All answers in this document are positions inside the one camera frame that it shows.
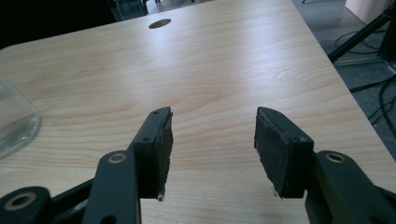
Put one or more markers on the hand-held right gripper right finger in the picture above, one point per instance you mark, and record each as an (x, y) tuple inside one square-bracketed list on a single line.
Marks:
[(289, 155)]

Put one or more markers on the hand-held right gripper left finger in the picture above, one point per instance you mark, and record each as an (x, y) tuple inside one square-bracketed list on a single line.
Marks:
[(149, 155)]

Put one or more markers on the clear glass container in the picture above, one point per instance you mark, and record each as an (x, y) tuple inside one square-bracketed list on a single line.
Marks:
[(15, 124)]

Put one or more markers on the black metal stand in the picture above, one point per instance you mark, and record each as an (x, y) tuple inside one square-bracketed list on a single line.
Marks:
[(361, 34)]

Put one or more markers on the dark chair frame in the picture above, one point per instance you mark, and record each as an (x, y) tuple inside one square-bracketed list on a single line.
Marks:
[(129, 7)]

